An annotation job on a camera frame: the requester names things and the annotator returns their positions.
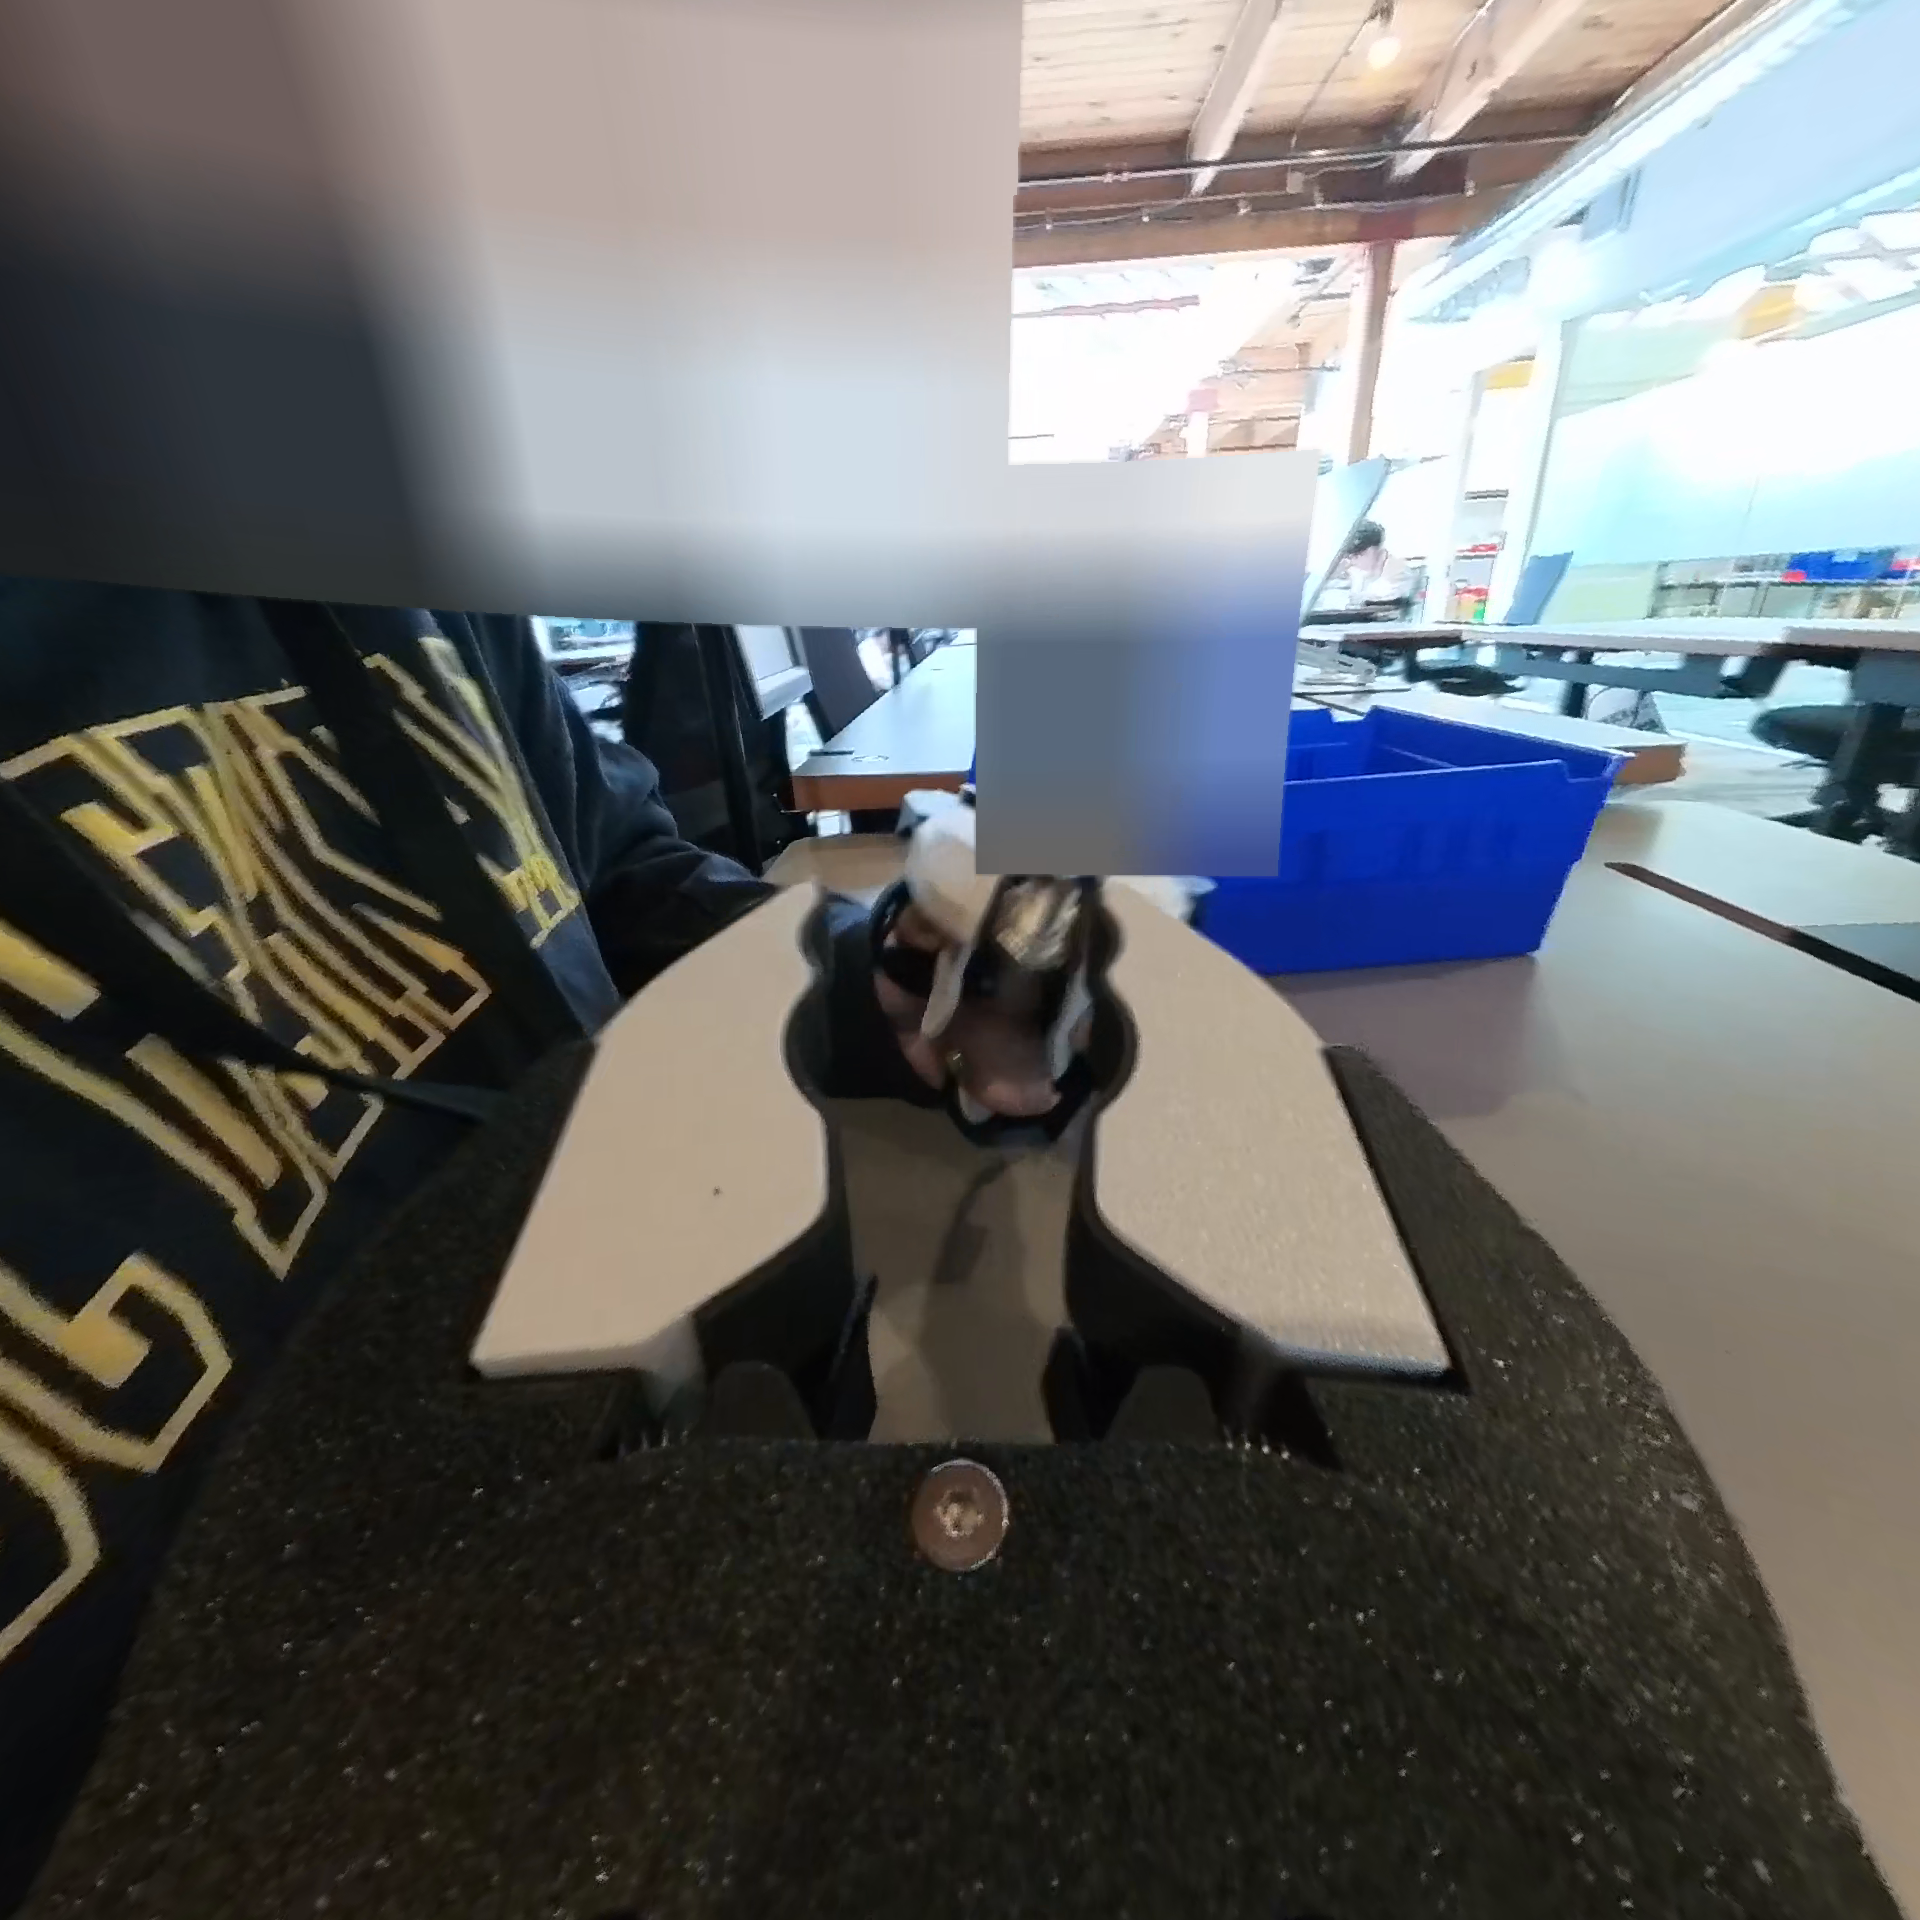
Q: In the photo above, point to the tilted grey board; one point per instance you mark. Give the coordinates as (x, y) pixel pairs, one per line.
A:
(1346, 526)

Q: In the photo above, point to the person's left forearm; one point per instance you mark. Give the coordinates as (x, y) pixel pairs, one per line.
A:
(648, 844)

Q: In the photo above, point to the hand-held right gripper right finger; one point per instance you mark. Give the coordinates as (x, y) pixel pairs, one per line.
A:
(1246, 1185)

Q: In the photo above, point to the black office chair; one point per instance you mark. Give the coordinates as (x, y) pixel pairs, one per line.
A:
(1848, 747)
(703, 720)

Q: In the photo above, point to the blue plastic bin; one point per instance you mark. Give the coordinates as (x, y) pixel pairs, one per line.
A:
(1399, 885)

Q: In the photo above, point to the wooden desk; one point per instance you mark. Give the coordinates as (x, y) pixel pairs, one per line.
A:
(887, 734)

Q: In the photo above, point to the person's left hand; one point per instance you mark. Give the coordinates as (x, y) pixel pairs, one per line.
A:
(1000, 1074)

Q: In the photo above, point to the long grey table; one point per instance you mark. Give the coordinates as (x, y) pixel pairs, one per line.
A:
(1651, 637)

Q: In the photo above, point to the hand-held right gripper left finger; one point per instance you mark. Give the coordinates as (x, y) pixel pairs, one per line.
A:
(677, 1170)

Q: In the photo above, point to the silver threaded bolt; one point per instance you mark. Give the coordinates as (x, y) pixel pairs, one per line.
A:
(1037, 920)

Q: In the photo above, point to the person's dark printed sweatshirt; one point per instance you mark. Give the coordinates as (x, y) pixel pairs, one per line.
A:
(223, 977)

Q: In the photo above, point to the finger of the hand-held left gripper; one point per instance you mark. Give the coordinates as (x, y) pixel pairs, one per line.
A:
(1069, 1050)
(943, 990)

